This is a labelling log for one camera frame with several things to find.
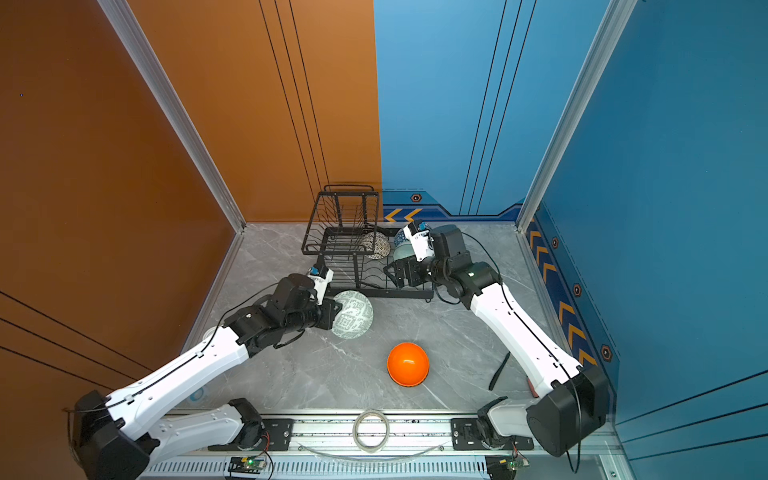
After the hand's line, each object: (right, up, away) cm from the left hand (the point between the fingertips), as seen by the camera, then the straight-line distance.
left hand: (342, 304), depth 77 cm
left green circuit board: (-22, -37, -6) cm, 44 cm away
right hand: (+15, +10, -1) cm, 18 cm away
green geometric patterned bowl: (+3, -3, 0) cm, 5 cm away
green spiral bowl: (+17, +14, +28) cm, 36 cm away
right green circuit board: (+39, -37, -7) cm, 54 cm away
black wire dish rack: (-6, +22, +35) cm, 42 cm away
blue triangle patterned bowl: (+16, +19, +33) cm, 41 cm away
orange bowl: (+17, -18, +5) cm, 25 cm away
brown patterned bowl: (+8, +15, +5) cm, 18 cm away
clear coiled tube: (+4, -30, -2) cm, 30 cm away
